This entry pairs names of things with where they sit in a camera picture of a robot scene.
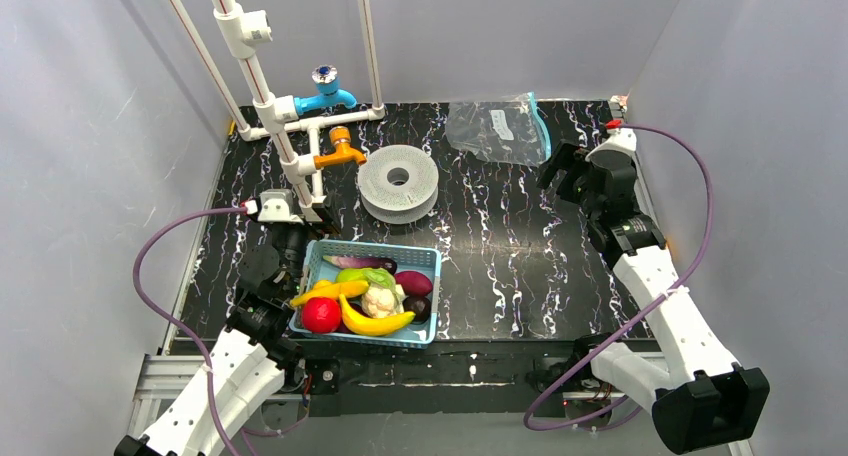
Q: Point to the white pvc pipe frame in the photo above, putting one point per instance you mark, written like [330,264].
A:
[297,139]

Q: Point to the black base frame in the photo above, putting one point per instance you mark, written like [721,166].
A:
[449,376]

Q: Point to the orange faucet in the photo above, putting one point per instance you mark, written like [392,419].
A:
[343,151]

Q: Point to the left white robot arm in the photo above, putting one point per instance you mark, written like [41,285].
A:
[251,356]

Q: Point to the grey filament spool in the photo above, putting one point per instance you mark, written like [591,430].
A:
[398,184]

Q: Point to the small yellow banana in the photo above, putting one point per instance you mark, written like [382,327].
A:
[331,291]

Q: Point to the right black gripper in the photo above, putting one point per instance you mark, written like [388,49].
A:
[576,177]

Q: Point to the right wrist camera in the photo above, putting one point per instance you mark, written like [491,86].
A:
[619,139]

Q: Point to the light blue plastic basket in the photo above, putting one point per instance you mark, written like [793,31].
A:
[423,260]

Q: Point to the white cauliflower with leaves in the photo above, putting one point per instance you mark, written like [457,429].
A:
[384,297]

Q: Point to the large yellow banana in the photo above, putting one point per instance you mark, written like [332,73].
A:
[372,327]

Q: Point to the magenta sweet potato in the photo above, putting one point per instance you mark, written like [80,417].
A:
[414,283]

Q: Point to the blue faucet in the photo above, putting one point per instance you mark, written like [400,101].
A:
[330,94]

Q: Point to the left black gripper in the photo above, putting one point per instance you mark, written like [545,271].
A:
[317,216]

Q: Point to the dark round plum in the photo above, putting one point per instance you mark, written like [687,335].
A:
[420,306]

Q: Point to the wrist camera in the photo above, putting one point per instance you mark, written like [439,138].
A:
[272,206]
[619,139]

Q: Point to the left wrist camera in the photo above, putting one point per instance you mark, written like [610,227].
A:
[272,206]

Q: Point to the purple eggplant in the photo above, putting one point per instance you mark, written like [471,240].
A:
[363,262]

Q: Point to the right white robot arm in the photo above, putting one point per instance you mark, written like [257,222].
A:
[666,359]

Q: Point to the red apple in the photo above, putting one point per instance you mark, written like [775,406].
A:
[321,315]

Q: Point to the clear zip top bag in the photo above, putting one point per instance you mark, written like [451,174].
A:
[510,131]

